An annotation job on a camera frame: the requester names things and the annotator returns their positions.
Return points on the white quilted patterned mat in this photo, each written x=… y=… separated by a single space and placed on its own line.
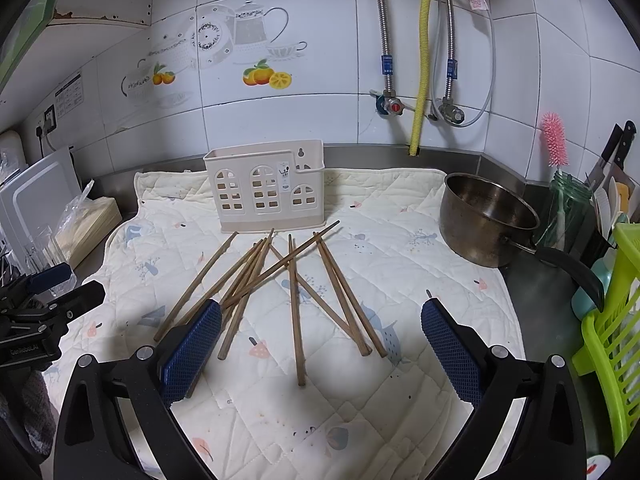
x=358 y=417

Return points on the wall power socket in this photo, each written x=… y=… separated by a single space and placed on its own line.
x=45 y=127

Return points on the black handled knife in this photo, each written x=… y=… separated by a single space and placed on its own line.
x=610 y=164

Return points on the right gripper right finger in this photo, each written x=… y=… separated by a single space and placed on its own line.
x=549 y=440

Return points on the bagged stack of napkins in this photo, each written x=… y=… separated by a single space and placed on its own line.
x=84 y=223

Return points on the green plastic dish rack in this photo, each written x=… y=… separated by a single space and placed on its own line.
x=611 y=348

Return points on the white plate red mark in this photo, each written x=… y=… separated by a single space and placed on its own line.
x=596 y=466

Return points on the beige plastic utensil holder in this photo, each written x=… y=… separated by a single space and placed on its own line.
x=268 y=186

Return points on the long crossing wooden chopstick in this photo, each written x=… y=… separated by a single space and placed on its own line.
x=284 y=261

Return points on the red handle water valve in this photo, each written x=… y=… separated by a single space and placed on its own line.
x=387 y=104

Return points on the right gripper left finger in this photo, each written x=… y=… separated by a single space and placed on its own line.
x=93 y=442

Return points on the wooden chopstick crossing diagonal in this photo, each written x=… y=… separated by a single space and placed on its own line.
x=299 y=282

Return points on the teal cup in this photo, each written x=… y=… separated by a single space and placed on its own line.
x=590 y=296

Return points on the pink bottle brush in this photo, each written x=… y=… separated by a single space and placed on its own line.
x=553 y=136

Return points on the wooden chopstick vertical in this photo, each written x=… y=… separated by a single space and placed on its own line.
x=297 y=329

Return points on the steel saucepan black handle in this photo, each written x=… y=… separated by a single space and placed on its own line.
x=487 y=224

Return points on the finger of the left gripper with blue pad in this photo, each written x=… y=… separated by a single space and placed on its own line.
x=51 y=277

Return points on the chrome water valve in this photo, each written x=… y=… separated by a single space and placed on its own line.
x=445 y=110

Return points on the green glass jar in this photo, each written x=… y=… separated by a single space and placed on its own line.
x=564 y=212

